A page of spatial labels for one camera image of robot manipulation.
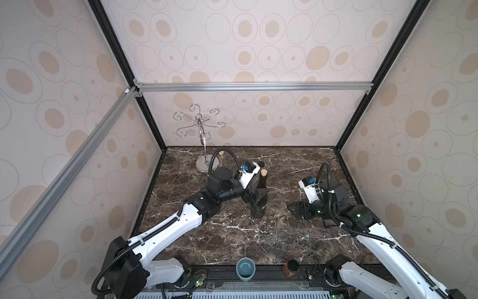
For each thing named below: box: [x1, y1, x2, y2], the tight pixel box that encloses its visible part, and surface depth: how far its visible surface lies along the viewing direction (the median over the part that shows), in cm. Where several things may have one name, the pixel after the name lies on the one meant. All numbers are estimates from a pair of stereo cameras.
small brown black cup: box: [282, 259, 300, 279], surface depth 70 cm
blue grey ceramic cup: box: [235, 257, 256, 283], surface depth 73 cm
